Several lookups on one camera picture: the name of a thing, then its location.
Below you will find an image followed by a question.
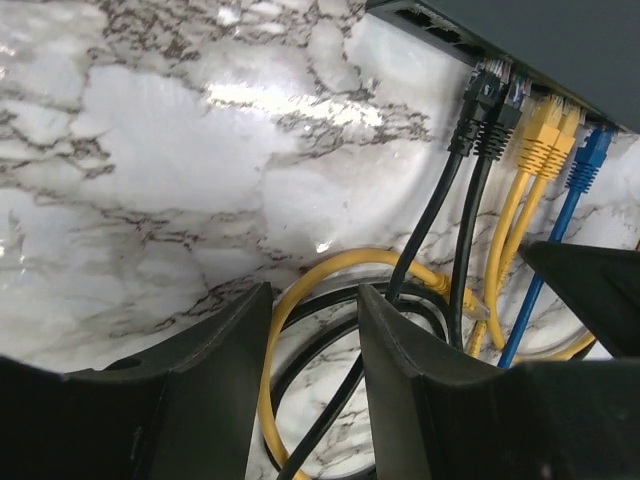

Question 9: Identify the yellow ethernet cable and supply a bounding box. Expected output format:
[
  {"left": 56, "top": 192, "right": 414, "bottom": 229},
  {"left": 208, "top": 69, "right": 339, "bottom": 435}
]
[
  {"left": 482, "top": 94, "right": 596, "bottom": 364},
  {"left": 258, "top": 99, "right": 584, "bottom": 480}
]

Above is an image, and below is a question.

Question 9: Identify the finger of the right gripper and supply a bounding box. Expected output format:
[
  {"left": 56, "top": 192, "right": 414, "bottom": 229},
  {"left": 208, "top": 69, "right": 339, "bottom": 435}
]
[{"left": 520, "top": 241, "right": 639, "bottom": 358}]

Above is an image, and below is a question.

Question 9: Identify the blue ethernet cable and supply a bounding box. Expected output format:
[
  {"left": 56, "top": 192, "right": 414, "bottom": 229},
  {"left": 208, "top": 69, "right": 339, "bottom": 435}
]
[{"left": 496, "top": 124, "right": 617, "bottom": 370}]

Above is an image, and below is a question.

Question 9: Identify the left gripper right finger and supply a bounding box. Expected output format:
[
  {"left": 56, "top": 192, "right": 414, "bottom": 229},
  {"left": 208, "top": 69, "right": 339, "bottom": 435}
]
[{"left": 357, "top": 285, "right": 639, "bottom": 479}]

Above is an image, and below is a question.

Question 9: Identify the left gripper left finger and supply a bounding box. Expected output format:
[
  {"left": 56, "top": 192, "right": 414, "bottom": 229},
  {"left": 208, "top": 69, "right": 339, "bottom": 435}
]
[{"left": 1, "top": 283, "right": 272, "bottom": 479}]

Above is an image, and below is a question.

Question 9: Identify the black ethernet cable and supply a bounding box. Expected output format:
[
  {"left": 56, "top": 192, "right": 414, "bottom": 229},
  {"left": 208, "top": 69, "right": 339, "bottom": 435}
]
[
  {"left": 269, "top": 64, "right": 501, "bottom": 480},
  {"left": 272, "top": 69, "right": 524, "bottom": 471}
]

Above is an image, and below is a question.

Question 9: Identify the black network switch box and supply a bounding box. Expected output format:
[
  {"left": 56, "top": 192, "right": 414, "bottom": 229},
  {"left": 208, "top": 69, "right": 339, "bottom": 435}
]
[{"left": 366, "top": 1, "right": 639, "bottom": 133}]

